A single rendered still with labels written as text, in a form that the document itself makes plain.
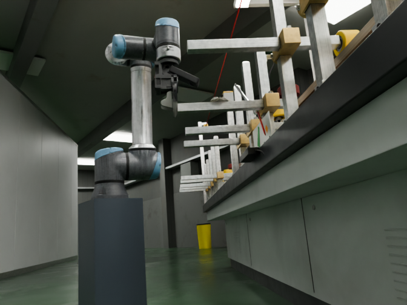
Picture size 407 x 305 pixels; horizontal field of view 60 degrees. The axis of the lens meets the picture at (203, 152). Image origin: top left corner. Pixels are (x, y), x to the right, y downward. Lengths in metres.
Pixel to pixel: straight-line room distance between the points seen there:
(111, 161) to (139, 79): 0.47
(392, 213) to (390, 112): 0.45
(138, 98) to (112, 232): 0.71
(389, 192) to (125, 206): 1.19
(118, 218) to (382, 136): 1.34
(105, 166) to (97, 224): 0.30
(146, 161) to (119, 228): 0.37
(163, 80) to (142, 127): 0.66
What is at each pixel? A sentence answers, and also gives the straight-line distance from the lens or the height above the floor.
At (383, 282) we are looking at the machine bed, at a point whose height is 0.23.
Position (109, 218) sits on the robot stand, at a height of 0.51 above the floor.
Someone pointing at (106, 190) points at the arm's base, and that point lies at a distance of 1.81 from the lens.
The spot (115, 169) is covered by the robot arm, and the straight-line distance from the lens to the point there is 1.84.
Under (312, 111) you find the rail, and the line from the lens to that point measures 0.85.
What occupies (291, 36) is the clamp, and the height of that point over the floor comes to 0.94.
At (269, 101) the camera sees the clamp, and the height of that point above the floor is 0.84.
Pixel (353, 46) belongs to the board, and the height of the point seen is 0.88.
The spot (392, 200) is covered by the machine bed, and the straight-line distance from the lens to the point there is 1.05.
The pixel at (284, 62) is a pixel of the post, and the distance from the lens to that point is 1.14.
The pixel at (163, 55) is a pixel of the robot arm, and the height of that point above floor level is 1.03.
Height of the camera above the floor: 0.41
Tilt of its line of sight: 13 degrees up
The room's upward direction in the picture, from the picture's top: 5 degrees counter-clockwise
